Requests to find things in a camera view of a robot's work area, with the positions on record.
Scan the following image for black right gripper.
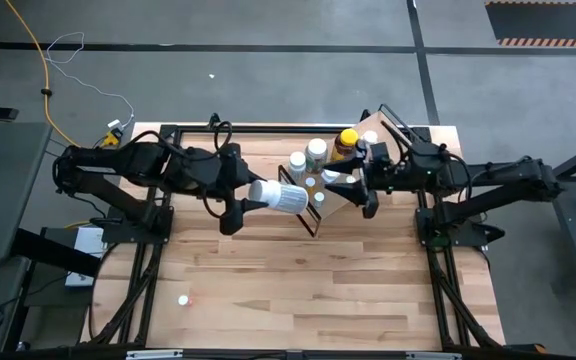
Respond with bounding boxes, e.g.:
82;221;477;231
323;157;414;220

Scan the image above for white-capped green label bottle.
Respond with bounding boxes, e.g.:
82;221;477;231
304;137;330;175

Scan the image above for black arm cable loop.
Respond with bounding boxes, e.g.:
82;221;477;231
211;119;235;152

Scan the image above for black-framed wooden shelf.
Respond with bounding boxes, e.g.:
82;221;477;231
276;103;412;239

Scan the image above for dark grey desk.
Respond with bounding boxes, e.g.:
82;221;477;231
0;121;53;265

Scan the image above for silver metal bracket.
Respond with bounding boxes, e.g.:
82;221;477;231
404;351;463;360
126;349;185;360

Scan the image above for medium white pill bottle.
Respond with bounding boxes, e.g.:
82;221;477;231
287;150;309;182

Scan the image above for large white ribbed bottle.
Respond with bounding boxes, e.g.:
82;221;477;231
246;178;310;216

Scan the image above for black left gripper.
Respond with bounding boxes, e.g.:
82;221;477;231
192;147;269;236

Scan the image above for black desk beam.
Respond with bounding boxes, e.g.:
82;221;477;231
10;227;102;280

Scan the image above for black mat hazard stripes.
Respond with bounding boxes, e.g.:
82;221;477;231
484;0;576;49

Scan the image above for orange black clamp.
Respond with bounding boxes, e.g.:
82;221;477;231
510;342;550;355

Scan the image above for yellow power cable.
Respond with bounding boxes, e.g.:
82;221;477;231
3;0;119;151

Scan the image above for thin white cable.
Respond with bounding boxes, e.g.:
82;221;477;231
44;31;136;130

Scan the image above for white power box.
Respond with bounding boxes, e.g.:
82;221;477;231
64;224;108;290

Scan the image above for amber bottle yellow cap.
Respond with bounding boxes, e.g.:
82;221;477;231
329;127;361;163

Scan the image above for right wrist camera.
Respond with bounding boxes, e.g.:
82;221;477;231
368;142;392;167

